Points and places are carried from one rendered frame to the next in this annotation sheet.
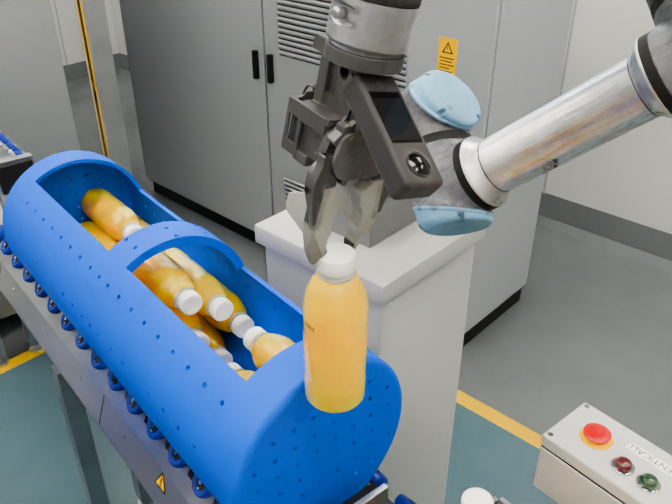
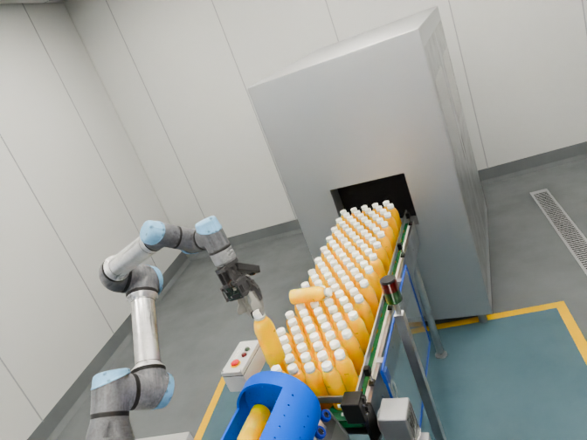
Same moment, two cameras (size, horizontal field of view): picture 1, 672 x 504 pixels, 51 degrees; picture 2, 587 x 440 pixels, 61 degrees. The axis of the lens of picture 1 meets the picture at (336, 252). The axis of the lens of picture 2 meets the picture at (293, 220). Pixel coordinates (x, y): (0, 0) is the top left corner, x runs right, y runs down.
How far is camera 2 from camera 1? 1.81 m
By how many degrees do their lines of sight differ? 99
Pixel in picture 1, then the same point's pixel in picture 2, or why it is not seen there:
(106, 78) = not seen: outside the picture
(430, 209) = (169, 384)
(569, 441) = (240, 366)
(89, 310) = not seen: outside the picture
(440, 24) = not seen: outside the picture
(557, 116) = (149, 323)
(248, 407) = (291, 383)
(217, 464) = (310, 401)
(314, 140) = (245, 285)
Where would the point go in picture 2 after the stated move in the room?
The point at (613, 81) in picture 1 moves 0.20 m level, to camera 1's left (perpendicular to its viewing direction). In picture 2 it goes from (147, 302) to (161, 319)
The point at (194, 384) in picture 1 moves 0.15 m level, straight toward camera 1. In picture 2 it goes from (289, 410) to (319, 378)
